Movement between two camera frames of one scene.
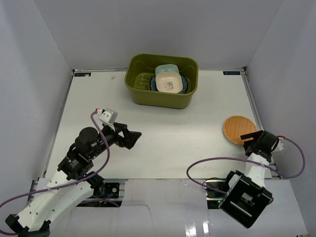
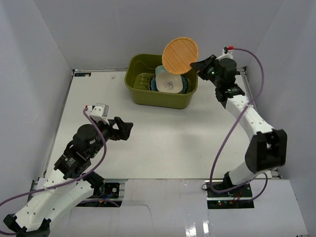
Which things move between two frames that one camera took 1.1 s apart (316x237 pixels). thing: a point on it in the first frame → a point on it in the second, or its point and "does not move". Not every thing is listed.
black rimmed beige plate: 149,87 does not move
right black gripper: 256,136 → 201,67
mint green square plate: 167,67 does not move
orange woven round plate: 235,126 → 178,54
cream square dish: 169,82 does not move
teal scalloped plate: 153,84 does not move
